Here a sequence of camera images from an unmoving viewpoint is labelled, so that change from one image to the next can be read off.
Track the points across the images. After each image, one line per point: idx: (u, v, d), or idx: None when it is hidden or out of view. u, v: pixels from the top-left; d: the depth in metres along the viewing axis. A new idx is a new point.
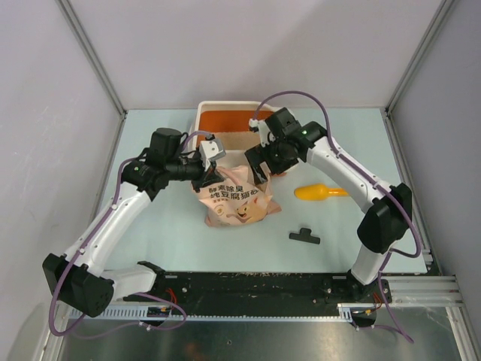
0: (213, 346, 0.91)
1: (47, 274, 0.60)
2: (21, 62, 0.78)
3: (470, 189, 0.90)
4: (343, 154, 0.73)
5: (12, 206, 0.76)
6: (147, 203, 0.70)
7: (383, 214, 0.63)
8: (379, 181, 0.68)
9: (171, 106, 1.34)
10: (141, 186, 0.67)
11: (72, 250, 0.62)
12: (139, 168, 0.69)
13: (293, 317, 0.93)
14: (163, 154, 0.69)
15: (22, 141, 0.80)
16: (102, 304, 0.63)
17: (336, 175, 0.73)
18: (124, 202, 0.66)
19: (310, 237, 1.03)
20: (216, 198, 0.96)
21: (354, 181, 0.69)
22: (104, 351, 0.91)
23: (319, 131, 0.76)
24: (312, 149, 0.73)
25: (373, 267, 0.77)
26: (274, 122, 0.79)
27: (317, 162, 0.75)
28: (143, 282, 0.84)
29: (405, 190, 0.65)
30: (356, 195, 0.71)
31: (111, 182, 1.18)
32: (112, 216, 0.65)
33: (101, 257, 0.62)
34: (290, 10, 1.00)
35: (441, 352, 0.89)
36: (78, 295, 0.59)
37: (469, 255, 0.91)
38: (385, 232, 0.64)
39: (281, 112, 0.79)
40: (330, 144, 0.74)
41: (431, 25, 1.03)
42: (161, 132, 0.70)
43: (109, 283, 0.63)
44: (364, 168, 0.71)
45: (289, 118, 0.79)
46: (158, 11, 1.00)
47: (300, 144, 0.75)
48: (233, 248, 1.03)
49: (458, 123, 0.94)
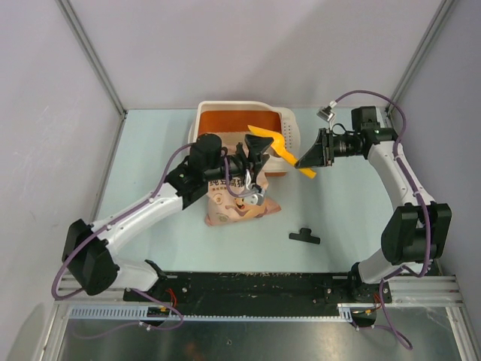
0: (213, 347, 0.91)
1: (70, 236, 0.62)
2: (19, 62, 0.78)
3: (470, 188, 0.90)
4: (401, 159, 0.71)
5: (11, 207, 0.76)
6: (178, 208, 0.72)
7: (408, 220, 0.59)
8: (422, 192, 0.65)
9: (170, 106, 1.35)
10: (179, 192, 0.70)
11: (100, 222, 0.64)
12: (183, 176, 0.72)
13: (293, 318, 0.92)
14: (202, 165, 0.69)
15: (23, 141, 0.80)
16: (101, 285, 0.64)
17: (385, 176, 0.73)
18: (161, 199, 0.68)
19: (310, 237, 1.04)
20: (215, 186, 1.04)
21: (397, 183, 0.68)
22: (104, 351, 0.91)
23: (391, 136, 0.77)
24: (375, 145, 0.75)
25: (380, 274, 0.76)
26: (357, 114, 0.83)
27: (374, 159, 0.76)
28: (141, 282, 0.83)
29: (444, 212, 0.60)
30: (393, 197, 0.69)
31: (112, 182, 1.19)
32: (146, 206, 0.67)
33: (122, 238, 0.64)
34: (290, 11, 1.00)
35: (441, 352, 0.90)
36: (86, 268, 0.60)
37: (469, 255, 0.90)
38: (406, 238, 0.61)
39: (368, 107, 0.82)
40: (394, 147, 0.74)
41: (431, 25, 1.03)
42: (198, 146, 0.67)
43: (115, 268, 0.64)
44: (415, 177, 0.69)
45: (373, 117, 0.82)
46: (158, 12, 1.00)
47: (367, 139, 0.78)
48: (233, 247, 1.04)
49: (459, 123, 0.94)
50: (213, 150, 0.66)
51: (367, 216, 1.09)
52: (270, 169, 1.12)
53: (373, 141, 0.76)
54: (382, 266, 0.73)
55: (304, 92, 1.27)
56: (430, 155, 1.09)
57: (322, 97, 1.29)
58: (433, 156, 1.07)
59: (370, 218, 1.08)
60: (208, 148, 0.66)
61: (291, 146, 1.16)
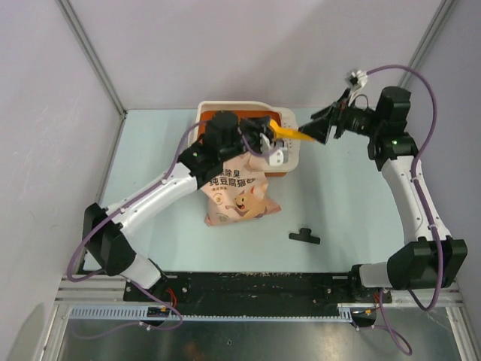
0: (213, 347, 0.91)
1: (86, 221, 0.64)
2: (19, 62, 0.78)
3: (470, 188, 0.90)
4: (418, 181, 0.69)
5: (11, 207, 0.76)
6: (192, 189, 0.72)
7: (420, 256, 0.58)
8: (438, 225, 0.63)
9: (170, 107, 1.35)
10: (193, 172, 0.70)
11: (114, 206, 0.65)
12: (197, 155, 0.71)
13: (293, 318, 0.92)
14: (217, 145, 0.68)
15: (23, 142, 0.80)
16: (119, 266, 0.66)
17: (399, 197, 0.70)
18: (173, 180, 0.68)
19: (310, 237, 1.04)
20: (215, 186, 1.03)
21: (412, 211, 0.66)
22: (104, 351, 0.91)
23: (410, 150, 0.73)
24: (391, 161, 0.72)
25: (382, 283, 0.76)
26: (385, 103, 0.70)
27: (390, 177, 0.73)
28: (146, 278, 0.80)
29: (460, 249, 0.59)
30: (406, 225, 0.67)
31: (111, 182, 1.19)
32: (159, 188, 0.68)
33: (137, 222, 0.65)
34: (291, 11, 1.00)
35: (441, 352, 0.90)
36: (104, 251, 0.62)
37: (469, 256, 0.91)
38: (416, 270, 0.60)
39: (402, 102, 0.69)
40: (412, 165, 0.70)
41: (431, 25, 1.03)
42: (214, 122, 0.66)
43: (132, 250, 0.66)
44: (433, 205, 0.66)
45: (401, 114, 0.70)
46: (158, 12, 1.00)
47: (382, 149, 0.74)
48: (234, 247, 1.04)
49: (459, 123, 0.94)
50: (229, 126, 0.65)
51: (367, 216, 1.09)
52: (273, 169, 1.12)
53: (389, 156, 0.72)
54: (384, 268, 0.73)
55: (304, 92, 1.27)
56: (429, 156, 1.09)
57: (322, 97, 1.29)
58: (433, 156, 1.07)
59: (370, 219, 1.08)
60: (224, 125, 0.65)
61: (291, 147, 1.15)
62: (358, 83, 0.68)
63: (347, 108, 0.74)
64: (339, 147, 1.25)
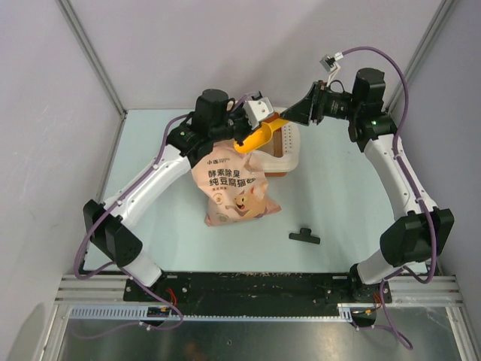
0: (213, 346, 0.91)
1: (86, 218, 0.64)
2: (19, 62, 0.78)
3: (471, 188, 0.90)
4: (401, 158, 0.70)
5: (12, 207, 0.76)
6: (186, 169, 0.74)
7: (412, 229, 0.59)
8: (425, 198, 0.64)
9: (170, 106, 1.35)
10: (184, 152, 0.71)
11: (110, 200, 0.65)
12: (184, 134, 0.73)
13: (293, 318, 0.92)
14: (208, 120, 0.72)
15: (23, 141, 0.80)
16: (129, 257, 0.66)
17: (384, 175, 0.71)
18: (166, 164, 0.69)
19: (310, 237, 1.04)
20: (215, 186, 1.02)
21: (398, 187, 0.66)
22: (104, 351, 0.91)
23: (390, 128, 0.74)
24: (373, 141, 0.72)
25: (381, 274, 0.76)
26: (361, 84, 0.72)
27: (373, 156, 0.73)
28: (148, 276, 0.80)
29: (447, 217, 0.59)
30: (394, 202, 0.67)
31: (111, 182, 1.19)
32: (152, 174, 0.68)
33: (136, 212, 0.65)
34: (291, 11, 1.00)
35: (441, 352, 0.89)
36: (109, 243, 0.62)
37: (469, 255, 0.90)
38: (409, 244, 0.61)
39: (377, 83, 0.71)
40: (393, 144, 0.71)
41: (431, 24, 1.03)
42: (206, 97, 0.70)
43: (137, 239, 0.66)
44: (416, 180, 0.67)
45: (376, 96, 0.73)
46: (158, 12, 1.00)
47: (364, 131, 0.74)
48: (233, 247, 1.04)
49: (460, 123, 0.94)
50: (221, 101, 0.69)
51: (365, 215, 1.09)
52: (273, 169, 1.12)
53: (371, 137, 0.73)
54: (382, 266, 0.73)
55: (304, 92, 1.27)
56: (429, 155, 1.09)
57: None
58: (432, 155, 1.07)
59: (370, 218, 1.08)
60: (216, 99, 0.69)
61: (291, 147, 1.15)
62: (334, 64, 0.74)
63: (326, 91, 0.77)
64: (338, 147, 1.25)
